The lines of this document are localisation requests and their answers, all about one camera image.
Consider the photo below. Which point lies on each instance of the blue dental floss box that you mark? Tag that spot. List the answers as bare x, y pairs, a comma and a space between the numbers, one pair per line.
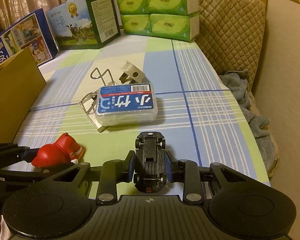
126, 104

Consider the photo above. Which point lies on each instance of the green tissue pack bundle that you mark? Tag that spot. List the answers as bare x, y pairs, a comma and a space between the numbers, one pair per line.
173, 19

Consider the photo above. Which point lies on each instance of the black toy car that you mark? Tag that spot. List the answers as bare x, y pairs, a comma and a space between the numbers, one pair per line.
150, 174

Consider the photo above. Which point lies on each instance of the blue milk carton box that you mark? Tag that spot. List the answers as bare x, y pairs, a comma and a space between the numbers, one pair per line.
33, 32

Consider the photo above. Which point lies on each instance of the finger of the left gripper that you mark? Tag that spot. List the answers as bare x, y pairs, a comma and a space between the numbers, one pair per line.
11, 153
35, 172

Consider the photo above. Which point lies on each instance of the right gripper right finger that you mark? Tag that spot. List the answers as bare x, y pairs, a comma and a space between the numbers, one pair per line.
187, 173

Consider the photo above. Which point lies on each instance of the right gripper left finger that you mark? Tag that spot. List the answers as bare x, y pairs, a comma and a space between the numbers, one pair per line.
114, 172

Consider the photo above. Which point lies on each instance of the red toy figure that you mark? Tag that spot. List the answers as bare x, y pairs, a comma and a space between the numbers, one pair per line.
63, 151

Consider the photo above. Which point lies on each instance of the quilted beige chair cushion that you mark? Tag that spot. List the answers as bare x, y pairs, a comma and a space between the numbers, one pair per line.
231, 35

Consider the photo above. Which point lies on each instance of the grey towel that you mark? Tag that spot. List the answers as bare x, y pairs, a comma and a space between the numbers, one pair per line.
237, 82

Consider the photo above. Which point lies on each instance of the open cardboard box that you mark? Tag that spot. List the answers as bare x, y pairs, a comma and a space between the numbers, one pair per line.
21, 82

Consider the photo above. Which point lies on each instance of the cow picture milk box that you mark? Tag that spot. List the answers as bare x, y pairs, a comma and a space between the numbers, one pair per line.
84, 24

